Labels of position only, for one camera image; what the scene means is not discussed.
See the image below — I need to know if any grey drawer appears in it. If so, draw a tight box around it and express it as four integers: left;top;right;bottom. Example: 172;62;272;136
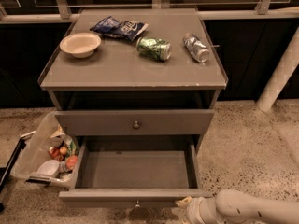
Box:
54;109;214;135
59;135;211;208

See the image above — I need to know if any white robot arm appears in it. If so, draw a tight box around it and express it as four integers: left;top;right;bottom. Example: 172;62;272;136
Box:
175;189;299;224

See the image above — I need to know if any grey drawer cabinet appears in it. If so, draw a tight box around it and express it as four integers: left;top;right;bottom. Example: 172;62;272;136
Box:
36;8;228;154

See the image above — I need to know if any red apple in bin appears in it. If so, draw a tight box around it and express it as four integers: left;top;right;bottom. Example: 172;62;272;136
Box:
65;155;78;170

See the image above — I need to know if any green soda can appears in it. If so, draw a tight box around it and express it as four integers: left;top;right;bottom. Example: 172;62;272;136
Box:
136;36;172;62

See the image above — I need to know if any silver soda can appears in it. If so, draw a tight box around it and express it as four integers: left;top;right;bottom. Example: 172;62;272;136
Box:
182;33;209;63

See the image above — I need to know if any white diagonal support pole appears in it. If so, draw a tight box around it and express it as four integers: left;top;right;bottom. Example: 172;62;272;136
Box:
256;28;299;112

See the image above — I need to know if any white paper bowl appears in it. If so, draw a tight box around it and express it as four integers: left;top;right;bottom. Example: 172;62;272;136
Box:
60;33;101;59

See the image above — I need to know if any blue chip bag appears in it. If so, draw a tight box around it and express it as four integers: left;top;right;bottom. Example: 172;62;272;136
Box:
91;16;149;41

